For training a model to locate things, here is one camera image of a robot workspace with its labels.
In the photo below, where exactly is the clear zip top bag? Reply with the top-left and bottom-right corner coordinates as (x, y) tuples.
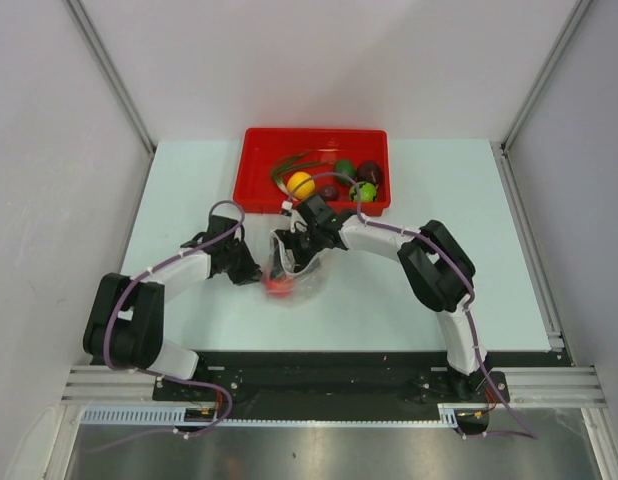
(261, 230), (330, 304)

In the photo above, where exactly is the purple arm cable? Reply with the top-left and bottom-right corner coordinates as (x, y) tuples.
(279, 172), (539, 441)
(88, 200), (248, 454)

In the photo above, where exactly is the green fake ball fruit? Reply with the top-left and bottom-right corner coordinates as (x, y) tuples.
(349, 181), (378, 203)

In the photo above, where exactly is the aluminium frame post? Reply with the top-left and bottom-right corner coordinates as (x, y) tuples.
(500, 0), (597, 156)
(62, 0), (157, 158)

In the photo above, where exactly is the green fake chive sprig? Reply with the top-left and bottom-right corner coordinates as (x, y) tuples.
(269, 150), (335, 190)

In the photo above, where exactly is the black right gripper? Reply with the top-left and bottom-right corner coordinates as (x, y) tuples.
(271, 226), (326, 281)

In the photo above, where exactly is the dark red fake fruit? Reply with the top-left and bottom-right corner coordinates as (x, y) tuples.
(356, 160), (384, 187)

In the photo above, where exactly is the aluminium frame post right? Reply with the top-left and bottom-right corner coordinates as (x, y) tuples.
(500, 0), (597, 156)

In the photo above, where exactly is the aluminium rail right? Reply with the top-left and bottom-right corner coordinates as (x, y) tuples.
(498, 144), (618, 480)

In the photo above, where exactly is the aluminium frame post left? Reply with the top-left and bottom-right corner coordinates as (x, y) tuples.
(62, 0), (157, 158)

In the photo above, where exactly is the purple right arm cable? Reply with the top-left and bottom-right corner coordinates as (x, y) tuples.
(279, 172), (539, 441)

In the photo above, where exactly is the yellow fake lemon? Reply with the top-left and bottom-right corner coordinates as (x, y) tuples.
(286, 171), (316, 200)

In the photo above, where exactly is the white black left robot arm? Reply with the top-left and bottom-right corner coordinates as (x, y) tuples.
(82, 214), (262, 400)

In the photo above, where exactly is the white slotted cable duct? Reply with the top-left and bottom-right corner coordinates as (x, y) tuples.
(81, 405), (463, 429)

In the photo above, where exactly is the dark brown fake food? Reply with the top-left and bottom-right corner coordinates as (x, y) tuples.
(317, 184), (340, 202)

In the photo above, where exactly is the red fake tomato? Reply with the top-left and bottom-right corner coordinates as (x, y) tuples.
(263, 277), (295, 298)

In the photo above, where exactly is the dark green fake lime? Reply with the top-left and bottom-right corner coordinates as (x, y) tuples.
(333, 159), (356, 182)

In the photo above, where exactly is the red plastic tray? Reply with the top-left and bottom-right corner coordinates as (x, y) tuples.
(233, 127), (391, 217)

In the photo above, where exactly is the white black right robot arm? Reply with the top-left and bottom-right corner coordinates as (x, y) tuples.
(267, 194), (487, 401)

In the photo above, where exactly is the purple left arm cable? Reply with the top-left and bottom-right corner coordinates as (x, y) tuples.
(88, 200), (248, 454)

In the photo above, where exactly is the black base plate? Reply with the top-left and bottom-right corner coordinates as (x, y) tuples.
(152, 351), (510, 430)

